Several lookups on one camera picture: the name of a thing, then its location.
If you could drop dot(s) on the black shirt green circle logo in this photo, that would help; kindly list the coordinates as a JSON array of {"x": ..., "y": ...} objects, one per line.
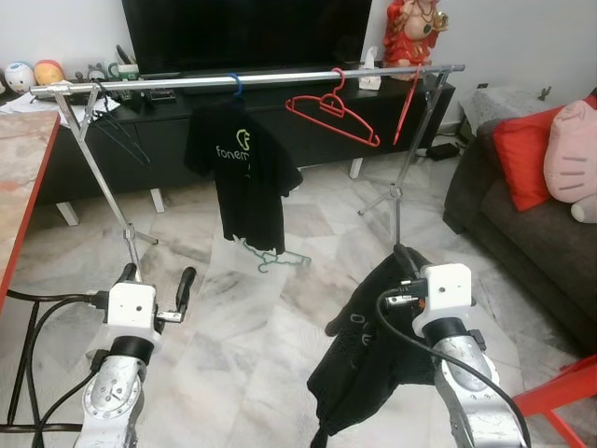
[{"x": 373, "y": 364}]

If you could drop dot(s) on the red plastic clothes hanger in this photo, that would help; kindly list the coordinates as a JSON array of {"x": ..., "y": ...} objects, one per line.
[
  {"x": 408, "y": 104},
  {"x": 333, "y": 96}
]

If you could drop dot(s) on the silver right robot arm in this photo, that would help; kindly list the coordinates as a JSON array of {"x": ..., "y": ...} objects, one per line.
[{"x": 476, "y": 392}]

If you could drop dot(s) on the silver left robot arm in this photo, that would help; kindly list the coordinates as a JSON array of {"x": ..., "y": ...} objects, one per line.
[{"x": 112, "y": 401}]

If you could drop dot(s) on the green clothes hanger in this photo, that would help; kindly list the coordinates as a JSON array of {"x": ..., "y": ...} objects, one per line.
[{"x": 280, "y": 258}]

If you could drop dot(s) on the blue clothes hanger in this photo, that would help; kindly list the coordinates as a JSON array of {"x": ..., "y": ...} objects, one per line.
[{"x": 240, "y": 89}]

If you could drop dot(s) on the black T-shirt small chest print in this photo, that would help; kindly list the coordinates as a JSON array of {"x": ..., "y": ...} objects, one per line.
[{"x": 242, "y": 187}]

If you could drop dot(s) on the dark grey sofa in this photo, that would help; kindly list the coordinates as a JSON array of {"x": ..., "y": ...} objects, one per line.
[{"x": 522, "y": 243}]

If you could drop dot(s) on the black TV console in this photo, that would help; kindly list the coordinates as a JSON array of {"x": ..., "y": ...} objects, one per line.
[{"x": 326, "y": 163}]

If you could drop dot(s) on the pink cat face pillow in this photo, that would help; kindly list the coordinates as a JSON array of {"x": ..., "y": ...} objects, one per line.
[{"x": 574, "y": 154}]

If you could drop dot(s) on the red plastic stool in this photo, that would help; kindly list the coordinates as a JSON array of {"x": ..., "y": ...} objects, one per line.
[{"x": 560, "y": 383}]

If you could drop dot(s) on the grey cloth covered side table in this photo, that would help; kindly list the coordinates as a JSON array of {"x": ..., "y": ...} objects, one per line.
[{"x": 494, "y": 107}]

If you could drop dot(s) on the white papers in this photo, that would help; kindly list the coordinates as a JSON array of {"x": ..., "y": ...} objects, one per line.
[{"x": 28, "y": 103}]

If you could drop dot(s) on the green white mug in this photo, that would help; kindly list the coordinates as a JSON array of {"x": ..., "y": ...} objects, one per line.
[{"x": 126, "y": 72}]

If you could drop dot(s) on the orange round plush toy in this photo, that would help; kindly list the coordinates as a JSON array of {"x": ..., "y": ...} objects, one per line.
[{"x": 49, "y": 73}]

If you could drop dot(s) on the silver metal clothes rack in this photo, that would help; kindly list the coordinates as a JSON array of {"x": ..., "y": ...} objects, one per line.
[{"x": 280, "y": 78}]

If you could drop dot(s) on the white round plush toy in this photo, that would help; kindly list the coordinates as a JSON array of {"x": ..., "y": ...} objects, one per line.
[{"x": 19, "y": 77}]

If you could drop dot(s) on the red seated figurine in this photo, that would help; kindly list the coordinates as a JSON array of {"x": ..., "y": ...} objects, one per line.
[{"x": 410, "y": 37}]

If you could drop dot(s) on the black television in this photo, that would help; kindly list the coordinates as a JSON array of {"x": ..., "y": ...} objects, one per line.
[{"x": 242, "y": 33}]

